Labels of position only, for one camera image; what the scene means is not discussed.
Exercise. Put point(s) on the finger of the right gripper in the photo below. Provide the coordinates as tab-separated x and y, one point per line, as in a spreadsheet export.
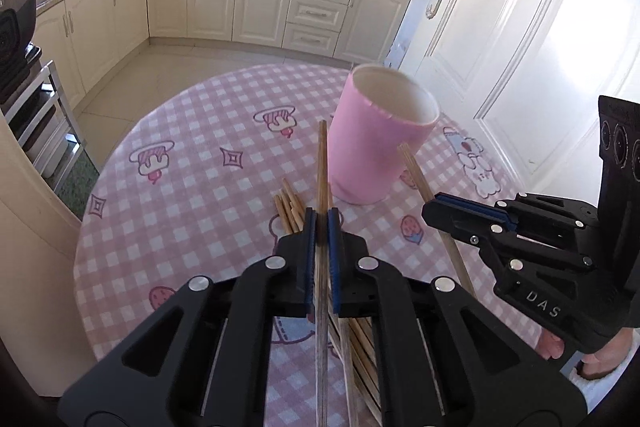
473	222

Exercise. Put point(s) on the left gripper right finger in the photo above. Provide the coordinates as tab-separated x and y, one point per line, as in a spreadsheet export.
442	358

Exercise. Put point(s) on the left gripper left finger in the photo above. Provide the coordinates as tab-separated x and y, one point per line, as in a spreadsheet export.
201	358

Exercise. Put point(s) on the wooden chopstick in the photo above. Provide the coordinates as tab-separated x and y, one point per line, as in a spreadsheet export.
321	258
295	203
432	215
285	213

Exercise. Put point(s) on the lower kitchen cabinets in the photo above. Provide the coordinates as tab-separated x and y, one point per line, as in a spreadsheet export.
87	38

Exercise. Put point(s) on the person's right hand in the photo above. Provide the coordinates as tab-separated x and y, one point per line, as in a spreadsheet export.
596	365

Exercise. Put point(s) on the pink utensil holder cup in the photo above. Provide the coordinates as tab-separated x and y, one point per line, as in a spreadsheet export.
379	109

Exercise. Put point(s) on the pink checkered tablecloth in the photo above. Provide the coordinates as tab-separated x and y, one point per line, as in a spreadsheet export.
190	191

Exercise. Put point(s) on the white door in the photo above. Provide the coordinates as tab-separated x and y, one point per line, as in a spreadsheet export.
524	78

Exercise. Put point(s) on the metal storage rack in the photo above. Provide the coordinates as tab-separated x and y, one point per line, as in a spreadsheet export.
44	125

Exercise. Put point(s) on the black air fryer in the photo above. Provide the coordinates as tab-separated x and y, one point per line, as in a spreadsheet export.
17	25

